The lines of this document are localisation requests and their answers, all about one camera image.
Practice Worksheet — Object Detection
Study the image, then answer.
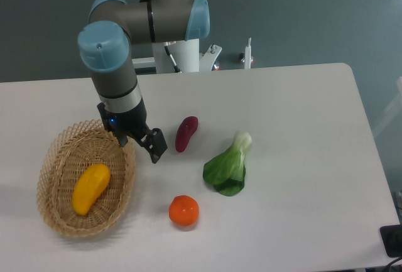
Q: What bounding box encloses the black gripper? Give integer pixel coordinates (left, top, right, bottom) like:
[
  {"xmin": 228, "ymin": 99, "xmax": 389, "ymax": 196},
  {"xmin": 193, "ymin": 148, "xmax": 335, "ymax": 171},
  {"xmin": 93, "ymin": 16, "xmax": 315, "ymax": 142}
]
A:
[{"xmin": 97, "ymin": 99, "xmax": 168, "ymax": 164}]

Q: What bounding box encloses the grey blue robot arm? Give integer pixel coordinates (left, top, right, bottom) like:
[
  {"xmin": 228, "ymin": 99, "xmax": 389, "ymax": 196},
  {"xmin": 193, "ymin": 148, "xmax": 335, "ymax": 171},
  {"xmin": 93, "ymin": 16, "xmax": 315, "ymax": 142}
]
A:
[{"xmin": 78, "ymin": 0, "xmax": 210, "ymax": 162}]

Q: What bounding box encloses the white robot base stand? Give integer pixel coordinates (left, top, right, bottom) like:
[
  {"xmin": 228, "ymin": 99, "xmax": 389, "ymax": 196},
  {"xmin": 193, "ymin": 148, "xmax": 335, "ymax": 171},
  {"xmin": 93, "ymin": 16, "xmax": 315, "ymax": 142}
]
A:
[{"xmin": 132, "ymin": 39, "xmax": 223, "ymax": 74}]

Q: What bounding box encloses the yellow mango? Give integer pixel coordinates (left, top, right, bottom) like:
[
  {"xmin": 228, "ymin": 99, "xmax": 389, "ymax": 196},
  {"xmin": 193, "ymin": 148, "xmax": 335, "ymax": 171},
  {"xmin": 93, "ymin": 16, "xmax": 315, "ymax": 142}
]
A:
[{"xmin": 72, "ymin": 163, "xmax": 111, "ymax": 215}]

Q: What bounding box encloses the woven wicker basket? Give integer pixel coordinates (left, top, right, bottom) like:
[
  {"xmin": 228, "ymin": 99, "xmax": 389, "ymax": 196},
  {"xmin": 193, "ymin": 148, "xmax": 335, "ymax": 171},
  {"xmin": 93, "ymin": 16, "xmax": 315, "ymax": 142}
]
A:
[{"xmin": 37, "ymin": 119, "xmax": 136, "ymax": 237}]

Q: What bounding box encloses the purple sweet potato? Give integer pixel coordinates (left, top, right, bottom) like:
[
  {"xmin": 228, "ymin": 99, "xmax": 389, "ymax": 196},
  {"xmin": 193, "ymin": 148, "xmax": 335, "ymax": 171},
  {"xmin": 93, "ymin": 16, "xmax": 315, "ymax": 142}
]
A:
[{"xmin": 175, "ymin": 116, "xmax": 198, "ymax": 153}]

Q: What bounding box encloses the orange tangerine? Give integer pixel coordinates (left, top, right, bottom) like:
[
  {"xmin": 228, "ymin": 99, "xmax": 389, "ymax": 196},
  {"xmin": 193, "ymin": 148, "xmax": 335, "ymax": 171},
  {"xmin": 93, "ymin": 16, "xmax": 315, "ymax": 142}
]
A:
[{"xmin": 168, "ymin": 195, "xmax": 199, "ymax": 227}]

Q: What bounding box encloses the green bok choy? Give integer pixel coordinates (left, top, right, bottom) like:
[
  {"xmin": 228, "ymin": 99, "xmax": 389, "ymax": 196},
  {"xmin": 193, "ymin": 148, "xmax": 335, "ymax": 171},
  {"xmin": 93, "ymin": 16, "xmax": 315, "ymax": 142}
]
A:
[{"xmin": 202, "ymin": 131, "xmax": 252, "ymax": 197}]

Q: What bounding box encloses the black power socket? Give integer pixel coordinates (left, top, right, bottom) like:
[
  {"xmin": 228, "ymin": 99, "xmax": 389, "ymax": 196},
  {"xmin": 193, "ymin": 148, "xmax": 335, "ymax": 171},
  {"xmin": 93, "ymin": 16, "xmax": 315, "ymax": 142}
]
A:
[{"xmin": 379, "ymin": 224, "xmax": 401, "ymax": 258}]

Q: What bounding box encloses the white levelling foot bracket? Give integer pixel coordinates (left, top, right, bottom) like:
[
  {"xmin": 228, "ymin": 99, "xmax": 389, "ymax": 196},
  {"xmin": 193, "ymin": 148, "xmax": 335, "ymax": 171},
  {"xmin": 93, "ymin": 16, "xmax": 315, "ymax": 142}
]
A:
[{"xmin": 240, "ymin": 37, "xmax": 254, "ymax": 69}]

